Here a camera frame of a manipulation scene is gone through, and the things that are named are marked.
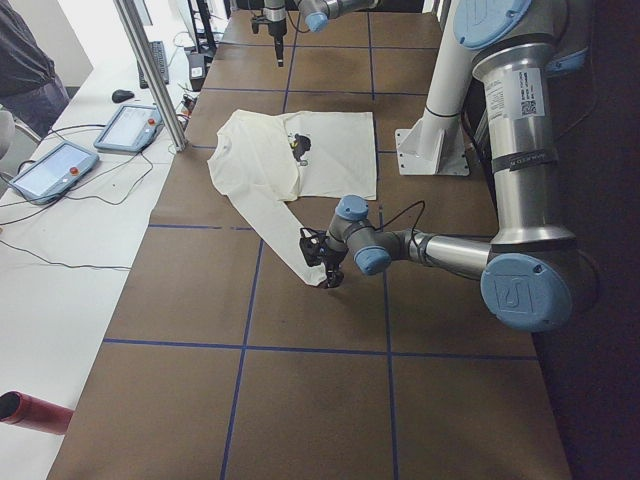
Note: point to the red cylinder bottle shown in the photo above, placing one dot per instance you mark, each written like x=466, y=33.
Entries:
x=25, y=411

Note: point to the person in grey clothes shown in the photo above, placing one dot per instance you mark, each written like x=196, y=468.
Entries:
x=30, y=86

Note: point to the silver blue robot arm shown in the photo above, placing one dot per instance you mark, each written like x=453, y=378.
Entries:
x=315, y=13
x=532, y=276

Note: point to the far teach pendant tablet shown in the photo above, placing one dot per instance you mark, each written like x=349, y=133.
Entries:
x=130, y=130

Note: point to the black computer mouse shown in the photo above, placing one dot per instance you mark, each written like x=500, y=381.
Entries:
x=121, y=95

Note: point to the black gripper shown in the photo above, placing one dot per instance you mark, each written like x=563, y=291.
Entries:
x=332, y=263
x=276, y=29

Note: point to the aluminium frame post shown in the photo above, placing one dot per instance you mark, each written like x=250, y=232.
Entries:
x=138, y=40

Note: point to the cream long sleeve shirt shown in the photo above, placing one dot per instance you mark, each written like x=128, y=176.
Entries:
x=262, y=163

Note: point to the near teach pendant tablet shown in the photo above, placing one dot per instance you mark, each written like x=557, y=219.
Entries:
x=54, y=174

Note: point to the black box white label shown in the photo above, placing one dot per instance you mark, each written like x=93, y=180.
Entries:
x=198, y=68

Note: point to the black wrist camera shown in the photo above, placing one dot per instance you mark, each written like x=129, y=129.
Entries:
x=310, y=244
x=256, y=22

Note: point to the teach pendant tablet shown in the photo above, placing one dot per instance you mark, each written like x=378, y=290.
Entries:
x=130, y=130
x=54, y=174

